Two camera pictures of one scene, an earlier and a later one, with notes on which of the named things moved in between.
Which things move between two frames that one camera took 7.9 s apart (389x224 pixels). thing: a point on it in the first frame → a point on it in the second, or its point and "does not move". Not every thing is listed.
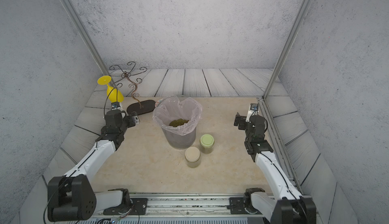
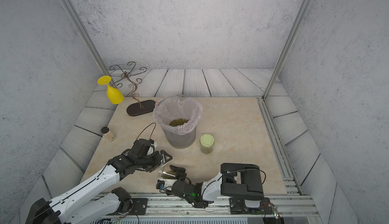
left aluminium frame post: [71, 13] does not move
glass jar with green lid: [206, 143] does not move
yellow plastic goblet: [114, 95] does not move
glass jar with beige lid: [192, 156] → [169, 175]
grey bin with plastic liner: [179, 115] does not move
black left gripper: [131, 122] → [158, 160]
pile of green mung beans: [178, 122] does not move
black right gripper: [239, 118] → [178, 172]
